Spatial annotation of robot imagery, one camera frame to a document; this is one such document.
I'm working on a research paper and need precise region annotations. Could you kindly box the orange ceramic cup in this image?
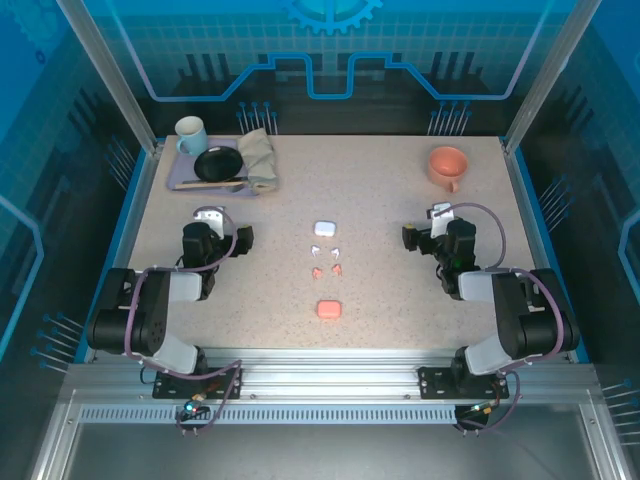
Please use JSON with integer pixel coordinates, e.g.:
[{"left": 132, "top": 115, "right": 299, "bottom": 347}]
[{"left": 427, "top": 146, "right": 470, "bottom": 194}]

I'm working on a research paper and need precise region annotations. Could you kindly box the beige folded cloth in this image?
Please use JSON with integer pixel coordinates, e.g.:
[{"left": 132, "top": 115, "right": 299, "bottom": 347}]
[{"left": 236, "top": 128, "right": 281, "bottom": 196}]

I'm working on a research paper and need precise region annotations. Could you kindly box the black round plate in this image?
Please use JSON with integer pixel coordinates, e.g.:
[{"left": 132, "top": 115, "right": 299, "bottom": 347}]
[{"left": 193, "top": 146, "right": 245, "bottom": 182}]

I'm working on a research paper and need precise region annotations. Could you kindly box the lilac plastic tray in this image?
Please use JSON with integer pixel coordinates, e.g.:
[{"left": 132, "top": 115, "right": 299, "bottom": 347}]
[{"left": 166, "top": 138, "right": 261, "bottom": 197}]

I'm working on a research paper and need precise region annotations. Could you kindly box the light blue mug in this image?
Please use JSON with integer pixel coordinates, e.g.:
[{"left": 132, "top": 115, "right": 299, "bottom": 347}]
[{"left": 174, "top": 115, "right": 209, "bottom": 157}]

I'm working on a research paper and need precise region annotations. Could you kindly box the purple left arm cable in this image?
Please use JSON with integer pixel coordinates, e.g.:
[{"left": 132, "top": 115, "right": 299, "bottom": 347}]
[{"left": 122, "top": 204, "right": 245, "bottom": 436}]

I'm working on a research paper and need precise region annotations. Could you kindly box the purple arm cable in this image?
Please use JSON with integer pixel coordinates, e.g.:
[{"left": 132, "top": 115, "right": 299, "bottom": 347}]
[
  {"left": 434, "top": 201, "right": 569, "bottom": 434},
  {"left": 122, "top": 204, "right": 245, "bottom": 436}
]

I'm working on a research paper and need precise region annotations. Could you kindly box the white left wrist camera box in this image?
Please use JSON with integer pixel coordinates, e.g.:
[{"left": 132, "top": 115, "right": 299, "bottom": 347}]
[{"left": 192, "top": 207, "right": 226, "bottom": 236}]

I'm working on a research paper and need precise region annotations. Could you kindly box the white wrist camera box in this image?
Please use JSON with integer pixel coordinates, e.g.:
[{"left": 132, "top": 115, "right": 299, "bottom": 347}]
[
  {"left": 425, "top": 202, "right": 456, "bottom": 239},
  {"left": 192, "top": 207, "right": 226, "bottom": 236}
]

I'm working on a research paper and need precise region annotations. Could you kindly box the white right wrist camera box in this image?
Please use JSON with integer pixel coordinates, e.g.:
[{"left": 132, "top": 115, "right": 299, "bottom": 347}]
[{"left": 425, "top": 202, "right": 456, "bottom": 239}]

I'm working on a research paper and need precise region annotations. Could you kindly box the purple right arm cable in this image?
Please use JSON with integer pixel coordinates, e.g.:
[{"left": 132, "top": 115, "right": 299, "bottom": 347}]
[{"left": 434, "top": 201, "right": 569, "bottom": 434}]

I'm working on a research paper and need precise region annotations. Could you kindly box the wooden handled utensil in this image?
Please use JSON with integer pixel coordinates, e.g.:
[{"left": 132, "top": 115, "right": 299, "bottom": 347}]
[{"left": 173, "top": 178, "right": 251, "bottom": 194}]

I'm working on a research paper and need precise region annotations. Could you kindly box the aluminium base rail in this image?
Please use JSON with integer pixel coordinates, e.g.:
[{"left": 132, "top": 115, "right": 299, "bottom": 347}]
[{"left": 64, "top": 347, "right": 599, "bottom": 407}]

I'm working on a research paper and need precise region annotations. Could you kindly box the slotted grey cable duct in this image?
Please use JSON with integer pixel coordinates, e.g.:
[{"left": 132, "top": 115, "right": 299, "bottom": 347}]
[{"left": 78, "top": 405, "right": 459, "bottom": 426}]

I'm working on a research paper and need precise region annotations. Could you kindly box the aluminium frame post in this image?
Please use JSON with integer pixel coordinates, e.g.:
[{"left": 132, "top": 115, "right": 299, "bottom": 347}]
[
  {"left": 501, "top": 0, "right": 590, "bottom": 157},
  {"left": 55, "top": 0, "right": 164, "bottom": 157}
]

